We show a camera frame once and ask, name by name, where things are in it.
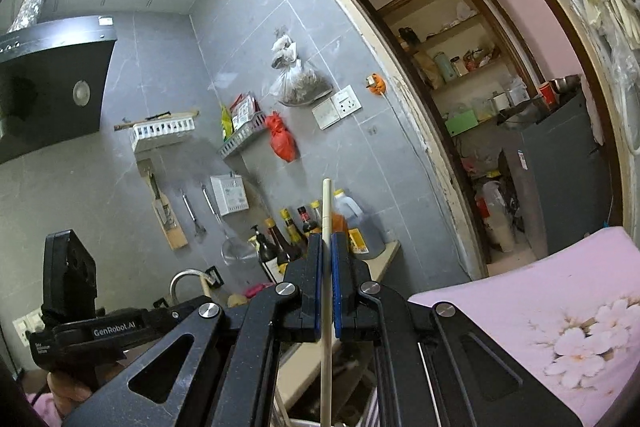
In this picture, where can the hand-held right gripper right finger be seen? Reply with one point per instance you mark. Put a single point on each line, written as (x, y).
(336, 287)

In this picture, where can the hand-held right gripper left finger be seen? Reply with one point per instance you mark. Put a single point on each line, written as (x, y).
(314, 287)

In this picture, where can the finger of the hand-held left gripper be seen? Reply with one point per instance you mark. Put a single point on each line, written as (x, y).
(172, 313)

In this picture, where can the wooden chopstick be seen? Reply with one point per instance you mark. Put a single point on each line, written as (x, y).
(327, 227)

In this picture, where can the person's left hand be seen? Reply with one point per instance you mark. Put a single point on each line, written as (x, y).
(67, 396)

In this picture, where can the metal faucet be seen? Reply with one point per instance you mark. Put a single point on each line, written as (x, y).
(185, 279)

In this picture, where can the yellow cap sauce bottle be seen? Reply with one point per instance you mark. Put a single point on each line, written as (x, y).
(285, 239)

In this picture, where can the dark pump sauce bottle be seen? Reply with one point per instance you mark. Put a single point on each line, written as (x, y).
(265, 254)

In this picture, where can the red cap sauce bottle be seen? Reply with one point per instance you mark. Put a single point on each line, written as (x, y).
(306, 222)

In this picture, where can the large dark oil jug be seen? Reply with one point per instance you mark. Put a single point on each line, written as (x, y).
(362, 227)

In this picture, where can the metal mesh strainer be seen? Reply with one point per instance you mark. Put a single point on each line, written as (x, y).
(237, 249)

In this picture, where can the metal peeler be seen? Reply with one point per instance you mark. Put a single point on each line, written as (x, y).
(192, 217)

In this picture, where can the wooden knife block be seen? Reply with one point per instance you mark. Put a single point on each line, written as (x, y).
(165, 212)

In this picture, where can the red plastic bag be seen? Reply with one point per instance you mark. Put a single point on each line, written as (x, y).
(282, 139)

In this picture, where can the yellow packet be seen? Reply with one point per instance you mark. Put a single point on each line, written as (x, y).
(227, 122)

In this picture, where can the black range hood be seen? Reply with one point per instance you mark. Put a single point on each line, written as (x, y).
(50, 87)

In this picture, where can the clear bag of dried goods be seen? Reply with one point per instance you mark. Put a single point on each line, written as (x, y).
(300, 84)

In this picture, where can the pink floral tablecloth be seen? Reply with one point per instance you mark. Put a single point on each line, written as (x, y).
(540, 287)

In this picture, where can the green box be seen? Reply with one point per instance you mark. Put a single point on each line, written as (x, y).
(462, 122)

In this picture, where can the grey refrigerator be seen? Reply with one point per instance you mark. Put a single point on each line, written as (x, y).
(560, 177)

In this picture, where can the red cup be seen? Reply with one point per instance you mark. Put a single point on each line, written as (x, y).
(546, 93)

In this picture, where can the metal bowl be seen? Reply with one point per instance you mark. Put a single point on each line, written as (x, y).
(565, 83)

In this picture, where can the small black wall switch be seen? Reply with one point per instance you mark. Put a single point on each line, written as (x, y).
(214, 278)

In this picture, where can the white wall box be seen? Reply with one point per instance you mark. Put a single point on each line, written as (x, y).
(230, 197)

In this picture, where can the grey wall basket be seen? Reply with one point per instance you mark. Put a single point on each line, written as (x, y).
(245, 139)

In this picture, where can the white wall rack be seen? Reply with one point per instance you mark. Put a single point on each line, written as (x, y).
(160, 132)

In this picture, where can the white wall socket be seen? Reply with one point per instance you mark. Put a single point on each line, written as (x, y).
(337, 107)

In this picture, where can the silver exhaust duct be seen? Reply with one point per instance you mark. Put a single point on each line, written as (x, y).
(27, 9)

